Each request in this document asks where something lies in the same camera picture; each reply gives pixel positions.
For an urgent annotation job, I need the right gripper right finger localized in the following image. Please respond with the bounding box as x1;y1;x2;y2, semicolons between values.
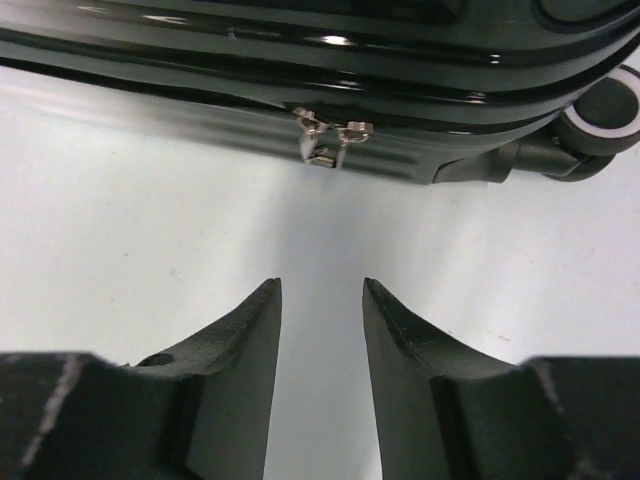
362;278;639;479

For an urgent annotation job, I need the silver zipper pull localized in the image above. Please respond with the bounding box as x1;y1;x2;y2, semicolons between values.
335;121;374;169
293;107;336;168

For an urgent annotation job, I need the black white space suitcase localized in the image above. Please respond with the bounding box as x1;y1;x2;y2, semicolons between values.
1;1;639;185

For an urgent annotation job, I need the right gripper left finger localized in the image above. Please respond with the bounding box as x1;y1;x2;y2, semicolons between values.
1;279;282;479

